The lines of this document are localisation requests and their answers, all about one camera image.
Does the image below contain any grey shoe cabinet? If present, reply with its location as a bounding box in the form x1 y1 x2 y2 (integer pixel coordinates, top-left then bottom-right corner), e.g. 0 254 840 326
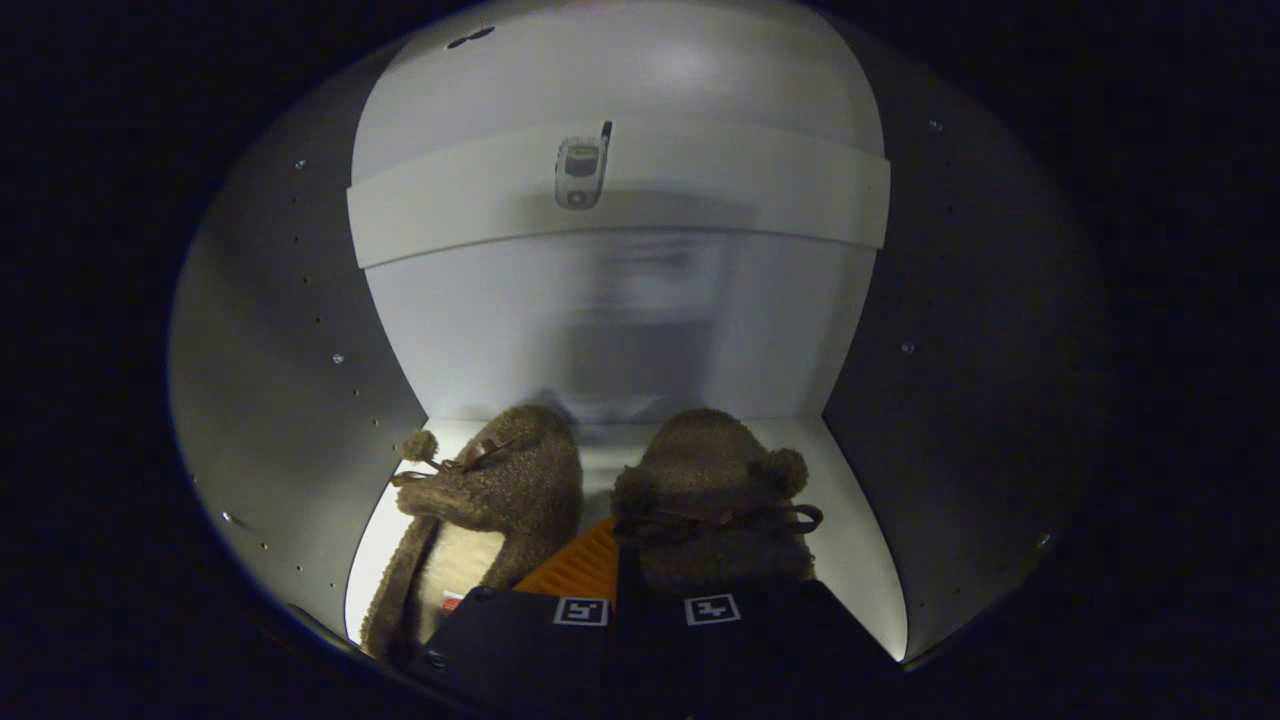
168 0 1083 669

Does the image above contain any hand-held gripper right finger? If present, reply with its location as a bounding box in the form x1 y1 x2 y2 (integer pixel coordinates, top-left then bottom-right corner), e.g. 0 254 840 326
630 578 904 719

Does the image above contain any brown fuzzy shoe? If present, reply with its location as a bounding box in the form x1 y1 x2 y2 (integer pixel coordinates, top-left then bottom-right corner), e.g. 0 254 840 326
611 407 825 597
359 402 585 662

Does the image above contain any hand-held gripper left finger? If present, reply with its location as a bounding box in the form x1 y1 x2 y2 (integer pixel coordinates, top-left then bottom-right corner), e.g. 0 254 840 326
405 517 632 719

